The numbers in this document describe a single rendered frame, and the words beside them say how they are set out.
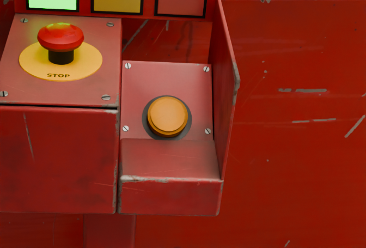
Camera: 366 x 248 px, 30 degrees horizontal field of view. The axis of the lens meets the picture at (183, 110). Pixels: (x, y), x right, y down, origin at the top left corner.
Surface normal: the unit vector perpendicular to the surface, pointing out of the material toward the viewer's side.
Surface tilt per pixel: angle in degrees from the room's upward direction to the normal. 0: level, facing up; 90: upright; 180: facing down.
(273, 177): 90
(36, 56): 0
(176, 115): 35
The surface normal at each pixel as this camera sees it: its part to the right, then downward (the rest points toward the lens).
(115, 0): 0.06, 0.57
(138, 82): 0.11, -0.35
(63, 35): 0.11, -0.79
